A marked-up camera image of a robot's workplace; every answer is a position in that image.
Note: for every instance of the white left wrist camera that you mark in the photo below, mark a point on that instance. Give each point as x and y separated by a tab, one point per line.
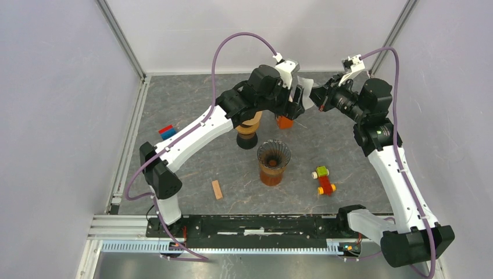
287	70

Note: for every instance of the light wooden ring holder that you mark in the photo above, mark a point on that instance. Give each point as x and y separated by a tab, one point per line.
247	129

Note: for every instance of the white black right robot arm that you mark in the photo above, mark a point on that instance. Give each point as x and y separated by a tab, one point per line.
416	235

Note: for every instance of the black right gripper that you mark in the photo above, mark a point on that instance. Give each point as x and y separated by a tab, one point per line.
318	95

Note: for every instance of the small wooden block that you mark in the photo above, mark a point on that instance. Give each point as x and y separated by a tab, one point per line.
217	190

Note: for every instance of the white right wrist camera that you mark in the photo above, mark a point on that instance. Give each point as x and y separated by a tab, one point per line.
353	65

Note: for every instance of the red blue small object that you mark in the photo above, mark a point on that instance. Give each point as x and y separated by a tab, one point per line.
167	132

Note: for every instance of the colourful toy car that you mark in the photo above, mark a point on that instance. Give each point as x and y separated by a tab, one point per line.
321	174

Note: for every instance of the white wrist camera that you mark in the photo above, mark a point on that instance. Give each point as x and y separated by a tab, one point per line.
287	70
353	65

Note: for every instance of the orange coffee filter box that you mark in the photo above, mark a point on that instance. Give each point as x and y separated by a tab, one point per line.
284	122

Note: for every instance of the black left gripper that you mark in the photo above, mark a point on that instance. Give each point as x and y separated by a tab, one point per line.
293	110

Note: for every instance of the brown paper coffee filter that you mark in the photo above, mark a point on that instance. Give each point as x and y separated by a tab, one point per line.
254	120

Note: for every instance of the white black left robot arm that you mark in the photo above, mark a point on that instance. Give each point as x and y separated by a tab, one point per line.
268	88

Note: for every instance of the orange glass carafe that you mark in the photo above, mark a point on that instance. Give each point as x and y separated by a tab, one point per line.
270	179

